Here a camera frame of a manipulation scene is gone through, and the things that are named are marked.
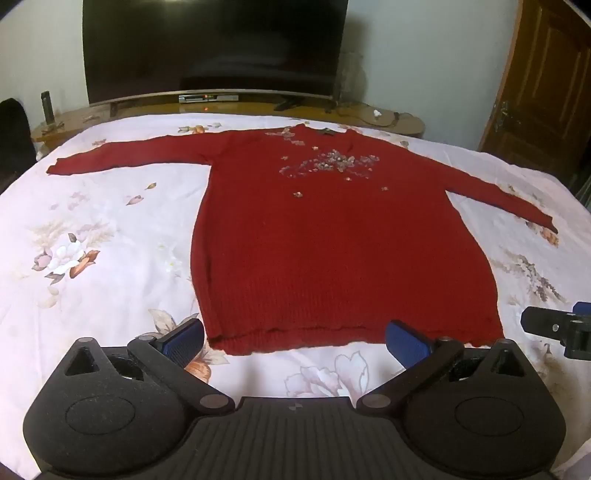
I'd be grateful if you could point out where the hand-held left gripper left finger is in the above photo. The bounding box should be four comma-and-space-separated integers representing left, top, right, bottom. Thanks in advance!
62, 318, 236, 416

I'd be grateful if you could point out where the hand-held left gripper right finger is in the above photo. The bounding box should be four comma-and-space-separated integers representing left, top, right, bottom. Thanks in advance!
355, 319, 532, 414

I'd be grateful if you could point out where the red knit sweater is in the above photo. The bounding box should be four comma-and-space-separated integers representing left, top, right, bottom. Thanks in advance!
45, 124, 559, 356

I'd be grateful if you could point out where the floral white bedsheet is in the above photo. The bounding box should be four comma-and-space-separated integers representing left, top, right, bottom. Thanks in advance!
0, 111, 591, 480

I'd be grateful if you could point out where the brown wooden door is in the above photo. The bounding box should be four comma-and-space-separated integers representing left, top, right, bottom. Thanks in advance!
478, 0, 591, 181

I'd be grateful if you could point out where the silver set-top box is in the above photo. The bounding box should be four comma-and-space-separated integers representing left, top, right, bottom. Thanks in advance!
178, 92, 241, 104

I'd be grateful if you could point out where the wooden television stand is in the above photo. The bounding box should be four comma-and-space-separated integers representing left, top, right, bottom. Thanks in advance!
30, 90, 426, 151

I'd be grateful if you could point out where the dark rounded object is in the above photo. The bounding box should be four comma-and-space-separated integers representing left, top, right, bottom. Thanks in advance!
0, 98, 35, 183

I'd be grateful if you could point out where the black flat television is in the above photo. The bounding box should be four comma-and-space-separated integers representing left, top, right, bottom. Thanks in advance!
82, 0, 349, 112

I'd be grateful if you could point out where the black cable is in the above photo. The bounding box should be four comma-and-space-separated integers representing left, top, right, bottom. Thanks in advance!
332, 104, 402, 128

